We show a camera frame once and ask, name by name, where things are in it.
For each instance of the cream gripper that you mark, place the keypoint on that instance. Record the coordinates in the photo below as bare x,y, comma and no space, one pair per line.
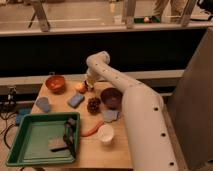
89,82

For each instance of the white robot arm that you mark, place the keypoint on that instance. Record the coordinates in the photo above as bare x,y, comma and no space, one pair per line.
148,138

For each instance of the white paper cup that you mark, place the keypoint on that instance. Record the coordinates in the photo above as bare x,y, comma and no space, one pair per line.
105,134

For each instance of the red yellow apple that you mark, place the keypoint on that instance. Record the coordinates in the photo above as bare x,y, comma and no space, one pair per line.
81,88

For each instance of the blue sponge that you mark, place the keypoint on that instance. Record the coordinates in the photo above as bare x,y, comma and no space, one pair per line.
75,100

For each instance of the brown pine cone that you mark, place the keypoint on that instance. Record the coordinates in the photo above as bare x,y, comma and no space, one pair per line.
93,105

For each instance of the purple bowl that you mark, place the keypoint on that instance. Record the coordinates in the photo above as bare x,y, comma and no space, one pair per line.
111,97

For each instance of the orange bowl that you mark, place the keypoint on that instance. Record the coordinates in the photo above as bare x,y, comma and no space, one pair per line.
55,83

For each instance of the grey blue cloth piece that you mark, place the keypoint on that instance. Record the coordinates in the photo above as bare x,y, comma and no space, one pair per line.
109,115

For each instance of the orange carrot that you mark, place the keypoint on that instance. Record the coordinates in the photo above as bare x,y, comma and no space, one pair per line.
92,130

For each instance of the black clip tool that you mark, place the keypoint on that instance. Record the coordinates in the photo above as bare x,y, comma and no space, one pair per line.
68,136

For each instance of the wooden table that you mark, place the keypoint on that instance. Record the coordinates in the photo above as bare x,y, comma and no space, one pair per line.
92,154

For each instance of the green plastic tray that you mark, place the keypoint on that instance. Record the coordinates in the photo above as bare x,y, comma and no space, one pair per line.
30,145

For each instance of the blue box on floor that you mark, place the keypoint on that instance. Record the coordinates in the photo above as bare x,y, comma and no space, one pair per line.
20,114

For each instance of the metal clamp device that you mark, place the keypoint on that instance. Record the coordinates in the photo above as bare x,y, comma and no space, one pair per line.
11,94

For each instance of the green tray with ball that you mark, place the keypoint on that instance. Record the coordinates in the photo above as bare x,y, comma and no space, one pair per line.
146,20

